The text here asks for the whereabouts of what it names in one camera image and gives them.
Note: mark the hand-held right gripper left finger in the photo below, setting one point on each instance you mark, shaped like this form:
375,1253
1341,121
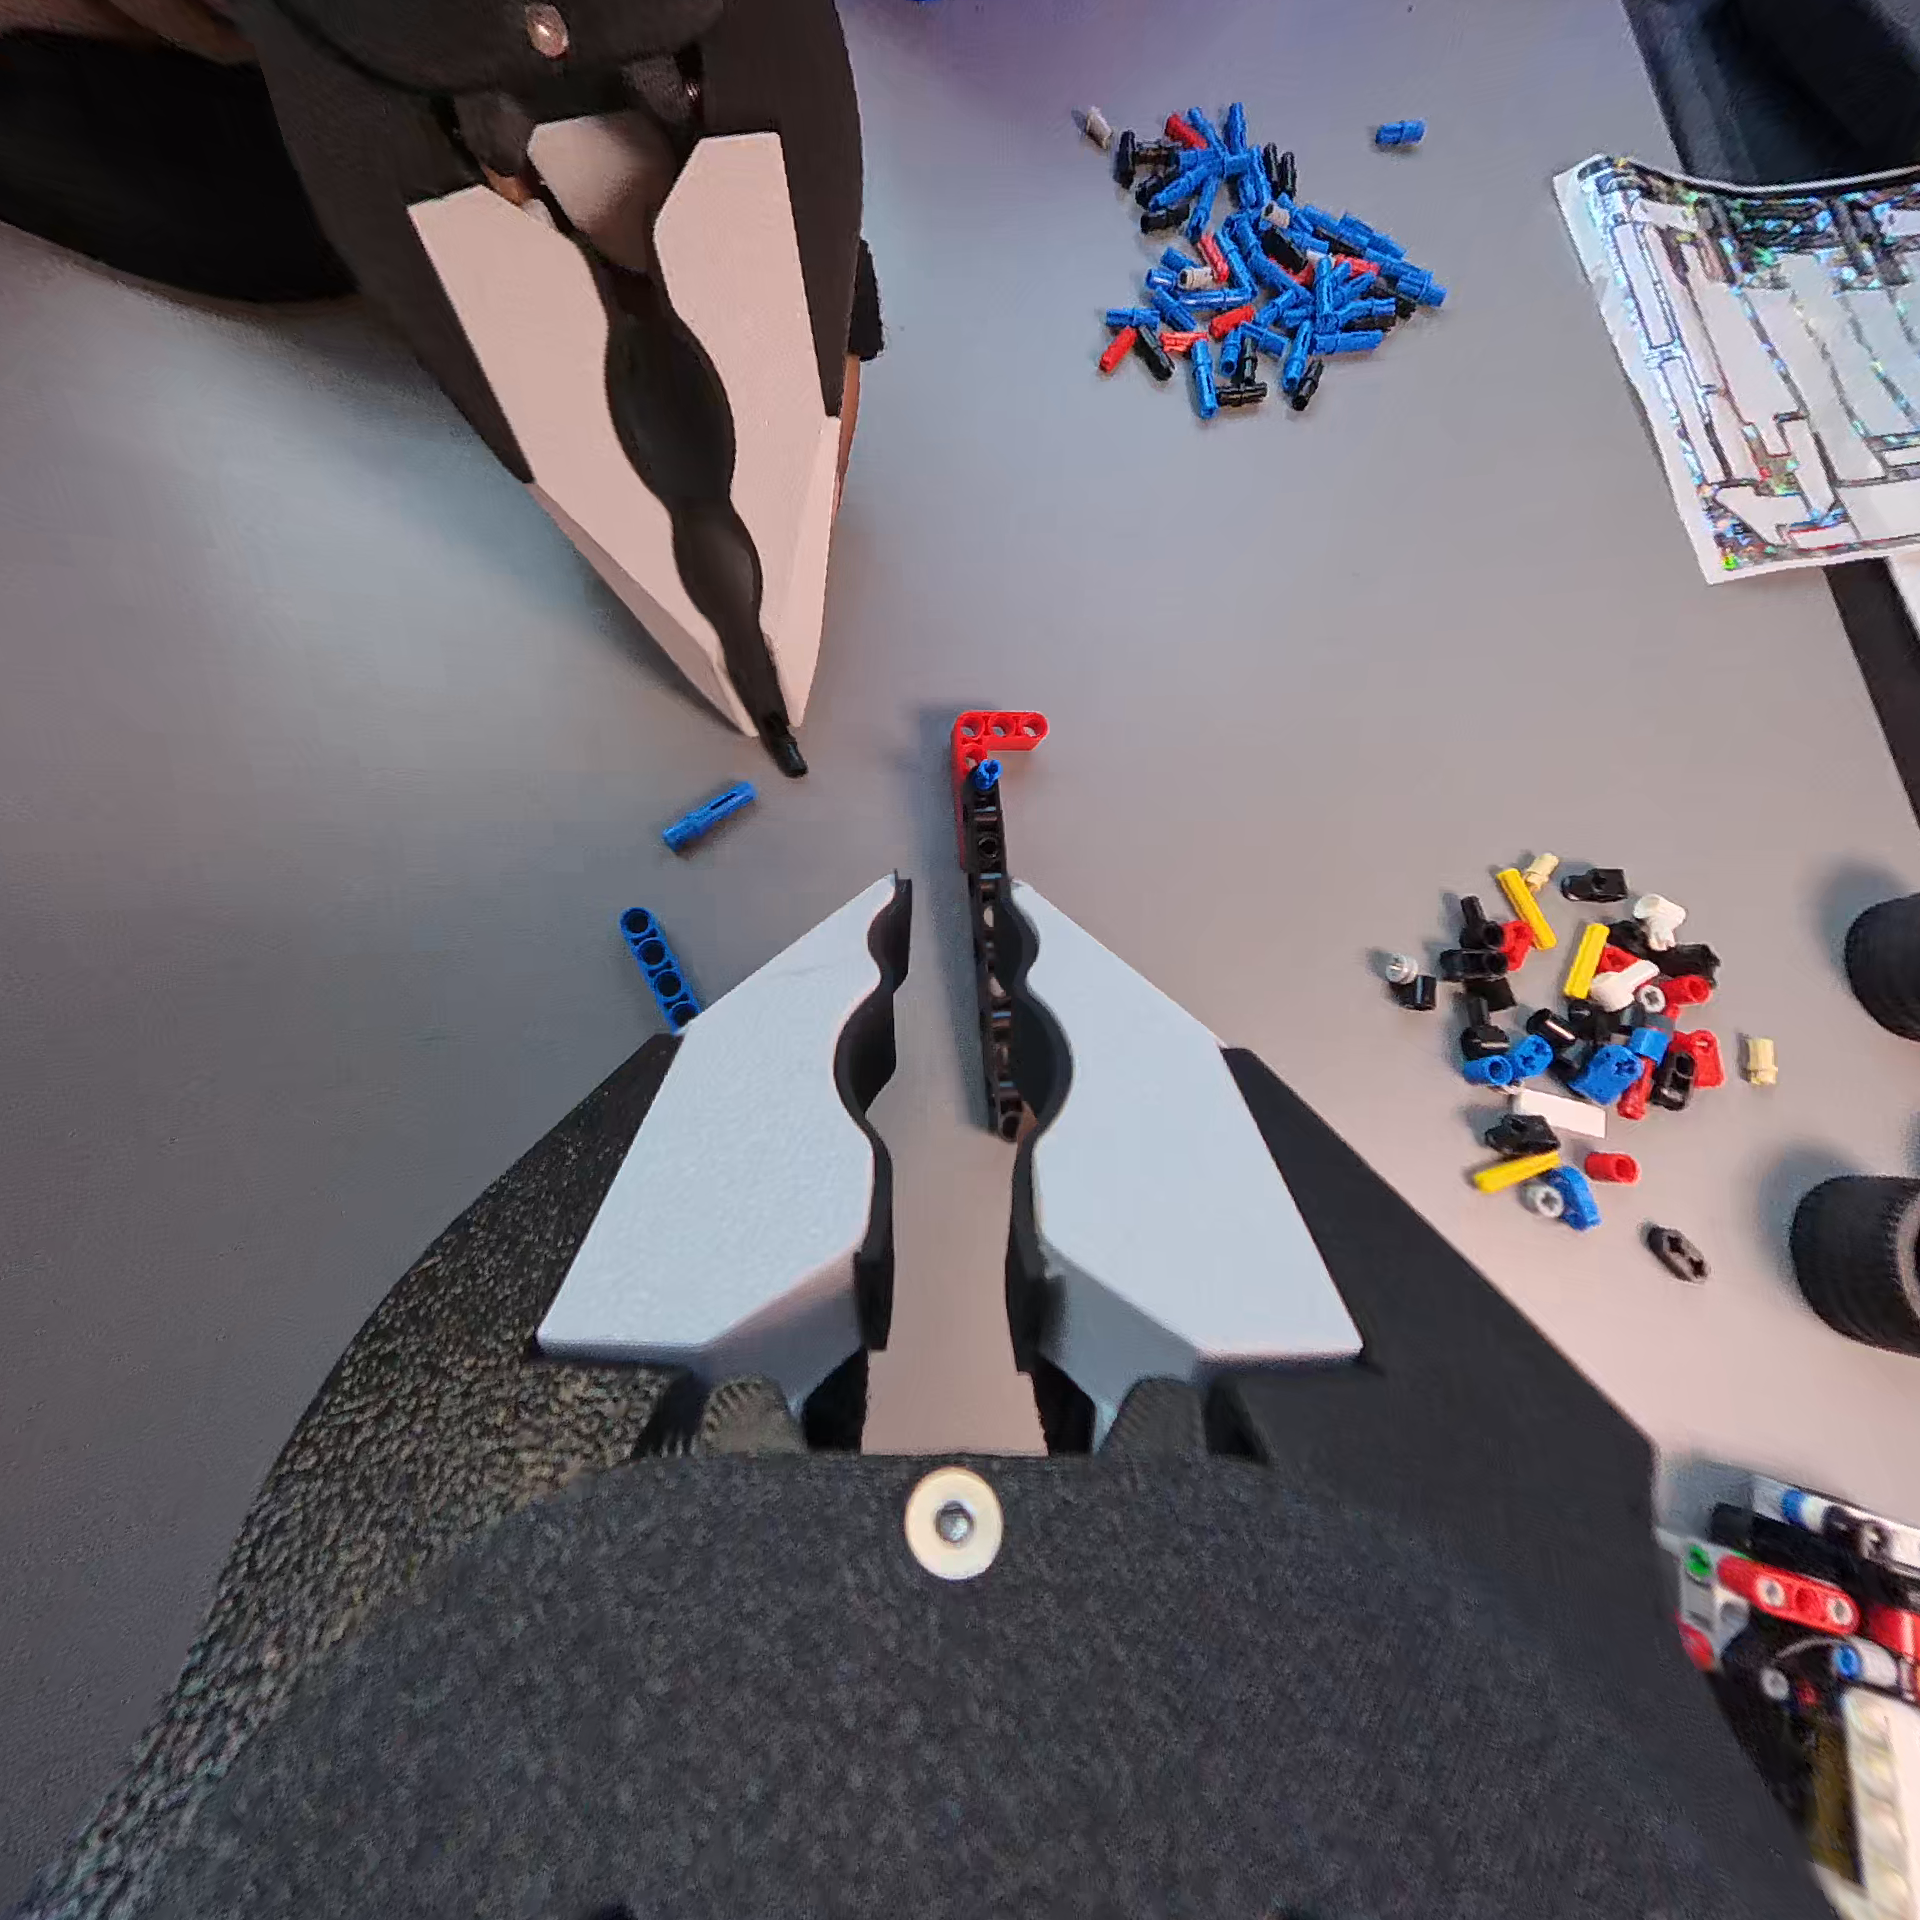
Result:
721,1184

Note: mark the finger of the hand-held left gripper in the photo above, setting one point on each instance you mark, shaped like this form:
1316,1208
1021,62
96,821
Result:
763,299
524,346

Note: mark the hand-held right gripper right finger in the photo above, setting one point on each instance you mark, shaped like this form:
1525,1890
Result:
1171,1201

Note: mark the blue angled lego beam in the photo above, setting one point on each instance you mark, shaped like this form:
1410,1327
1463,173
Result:
656,968

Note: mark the black and red lego assembly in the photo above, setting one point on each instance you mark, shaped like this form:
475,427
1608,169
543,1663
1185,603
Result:
991,901

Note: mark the black lego pin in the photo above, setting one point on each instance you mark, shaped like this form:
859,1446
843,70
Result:
783,746

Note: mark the pile of mixed lego pieces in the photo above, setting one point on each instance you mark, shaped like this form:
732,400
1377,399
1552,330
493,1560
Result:
1575,1035

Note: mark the black lego connector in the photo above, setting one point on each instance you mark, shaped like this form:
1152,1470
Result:
1675,1253

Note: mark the pile of small lego pins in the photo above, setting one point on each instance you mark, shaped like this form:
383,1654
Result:
1276,270

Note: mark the black lego tyre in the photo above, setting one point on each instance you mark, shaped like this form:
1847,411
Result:
1887,968
1861,1261

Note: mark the blue white lego race car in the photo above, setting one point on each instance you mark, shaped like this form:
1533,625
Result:
1800,1622

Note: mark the instruction sheet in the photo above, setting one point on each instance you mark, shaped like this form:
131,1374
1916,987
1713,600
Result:
1769,360

